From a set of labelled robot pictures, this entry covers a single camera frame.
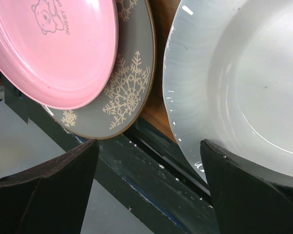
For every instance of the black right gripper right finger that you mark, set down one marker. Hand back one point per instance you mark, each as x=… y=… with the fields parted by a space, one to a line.
x=247 y=198

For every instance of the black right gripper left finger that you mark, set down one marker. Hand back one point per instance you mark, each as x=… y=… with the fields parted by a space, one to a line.
x=52 y=197

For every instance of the grey reindeer snowflake plate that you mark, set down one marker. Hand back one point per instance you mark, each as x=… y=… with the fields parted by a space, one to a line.
x=119 y=104

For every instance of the pink plate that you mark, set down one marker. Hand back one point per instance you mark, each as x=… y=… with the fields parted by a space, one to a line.
x=60 y=53

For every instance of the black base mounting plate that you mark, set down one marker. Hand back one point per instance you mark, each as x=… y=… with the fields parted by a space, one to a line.
x=142 y=168

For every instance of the white scalloped plate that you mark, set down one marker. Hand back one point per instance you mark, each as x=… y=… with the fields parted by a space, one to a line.
x=228 y=77

